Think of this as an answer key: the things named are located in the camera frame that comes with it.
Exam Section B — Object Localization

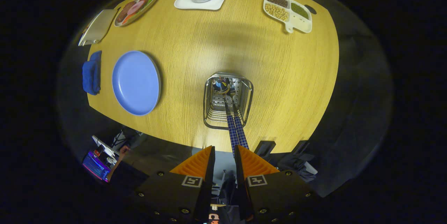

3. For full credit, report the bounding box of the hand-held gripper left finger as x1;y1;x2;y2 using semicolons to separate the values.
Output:
134;145;216;224

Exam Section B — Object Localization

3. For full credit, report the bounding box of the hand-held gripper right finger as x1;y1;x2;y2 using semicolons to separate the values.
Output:
234;144;317;224

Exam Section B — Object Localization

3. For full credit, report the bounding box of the fork with blue checked handle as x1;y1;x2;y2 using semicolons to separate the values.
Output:
229;90;249;149

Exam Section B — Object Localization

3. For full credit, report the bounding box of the spoon with blue checked handle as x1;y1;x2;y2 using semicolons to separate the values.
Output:
215;79;239;157

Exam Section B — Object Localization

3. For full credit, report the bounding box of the dark cloth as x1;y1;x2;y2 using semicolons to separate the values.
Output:
278;152;318;183

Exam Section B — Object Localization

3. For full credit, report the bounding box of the open laptop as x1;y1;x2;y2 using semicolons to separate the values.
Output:
82;135;119;182

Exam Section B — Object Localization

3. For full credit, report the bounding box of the blue round plate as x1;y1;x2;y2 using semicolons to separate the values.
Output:
112;50;162;116

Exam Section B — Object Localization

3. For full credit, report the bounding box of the blue folded towel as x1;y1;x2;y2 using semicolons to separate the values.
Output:
82;50;102;96

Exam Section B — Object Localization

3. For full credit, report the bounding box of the white compartment dish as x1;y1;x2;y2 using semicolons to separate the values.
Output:
263;0;313;33

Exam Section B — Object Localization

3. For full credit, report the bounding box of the pile of yellow soybeans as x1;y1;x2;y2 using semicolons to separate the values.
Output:
264;3;289;22

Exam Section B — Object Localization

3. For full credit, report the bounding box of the pile of green beans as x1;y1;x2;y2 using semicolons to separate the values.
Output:
291;2;310;20

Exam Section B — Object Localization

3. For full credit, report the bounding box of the pink ham slice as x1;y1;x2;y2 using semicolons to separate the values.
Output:
127;0;146;16

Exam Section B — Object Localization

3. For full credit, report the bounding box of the white toaster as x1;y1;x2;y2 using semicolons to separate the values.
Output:
78;9;118;46

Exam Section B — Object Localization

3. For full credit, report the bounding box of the brown meat slice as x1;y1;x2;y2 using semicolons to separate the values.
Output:
117;1;136;23

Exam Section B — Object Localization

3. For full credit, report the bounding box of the black table bracket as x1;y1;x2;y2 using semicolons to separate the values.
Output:
293;140;310;155
254;141;276;157

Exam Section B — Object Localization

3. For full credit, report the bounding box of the metal wire utensil holder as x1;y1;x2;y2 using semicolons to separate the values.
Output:
203;72;254;130

